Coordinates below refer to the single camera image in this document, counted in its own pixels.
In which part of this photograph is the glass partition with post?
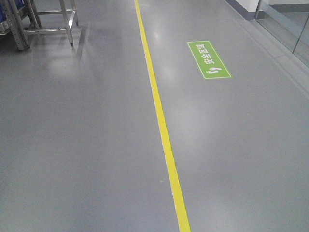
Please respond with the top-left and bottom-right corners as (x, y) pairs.
(255, 0), (309, 66)

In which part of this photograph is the yellow floor line tape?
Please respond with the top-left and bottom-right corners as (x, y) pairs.
(134, 0), (192, 232)

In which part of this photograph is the steel table frame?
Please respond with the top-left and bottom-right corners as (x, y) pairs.
(24, 0), (79, 48)

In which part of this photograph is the perforated steel rack post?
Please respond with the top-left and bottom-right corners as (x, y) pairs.
(0, 0), (29, 50)

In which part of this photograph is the green safety floor sign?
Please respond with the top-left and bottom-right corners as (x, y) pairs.
(187, 41), (232, 80)

